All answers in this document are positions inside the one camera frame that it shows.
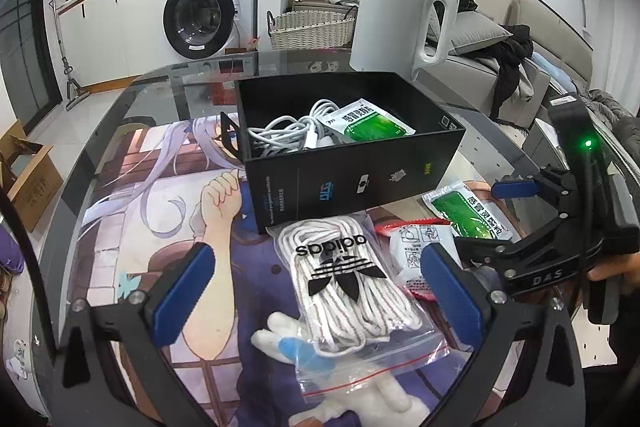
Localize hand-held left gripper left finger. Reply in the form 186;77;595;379
52;241;217;427

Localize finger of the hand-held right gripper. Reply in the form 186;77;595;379
452;216;572;276
491;167;576;219

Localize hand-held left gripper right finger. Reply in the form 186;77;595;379
420;242;586;427

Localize green medicine packet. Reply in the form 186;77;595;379
422;181;521;244
316;99;417;144

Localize zip bag of white laces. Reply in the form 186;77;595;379
267;217;448;405

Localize white plush toy blue patch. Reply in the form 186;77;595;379
250;312;431;427

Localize black cardboard box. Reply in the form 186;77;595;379
235;72;467;235

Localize white cable bundle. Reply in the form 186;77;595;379
248;99;341;152

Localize person's right hand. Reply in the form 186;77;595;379
587;264;623;282

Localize red and white packet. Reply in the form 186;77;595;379
375;218;451;303

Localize printed table mat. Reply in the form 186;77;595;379
82;114;501;427

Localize grey padded jacket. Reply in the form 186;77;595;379
585;87;640;158

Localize grey sofa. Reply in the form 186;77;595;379
415;0;591;130

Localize dark clothing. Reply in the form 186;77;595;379
475;24;535;122

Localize light blue cloth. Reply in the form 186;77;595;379
532;52;576;92

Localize grey pillow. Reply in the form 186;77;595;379
450;12;516;56

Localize brown cardboard box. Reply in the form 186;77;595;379
0;119;65;233

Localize white electric kettle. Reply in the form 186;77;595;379
348;0;460;80

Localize flat mop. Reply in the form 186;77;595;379
50;0;90;112

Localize wicker basket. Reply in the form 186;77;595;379
266;4;360;52

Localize white lower cabinets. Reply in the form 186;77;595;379
57;0;166;90

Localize white washing machine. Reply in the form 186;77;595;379
154;0;261;60

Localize dark glass door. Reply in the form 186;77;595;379
0;0;51;118

